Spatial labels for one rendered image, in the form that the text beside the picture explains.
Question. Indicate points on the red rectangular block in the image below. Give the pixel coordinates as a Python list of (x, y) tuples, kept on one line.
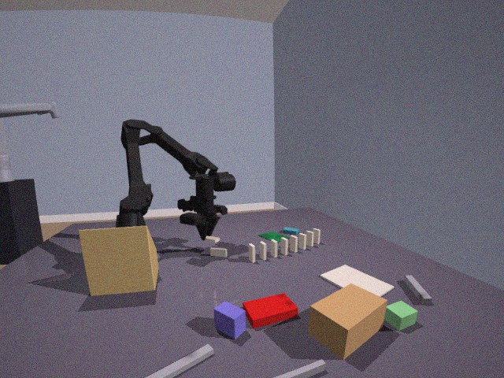
[(270, 310)]

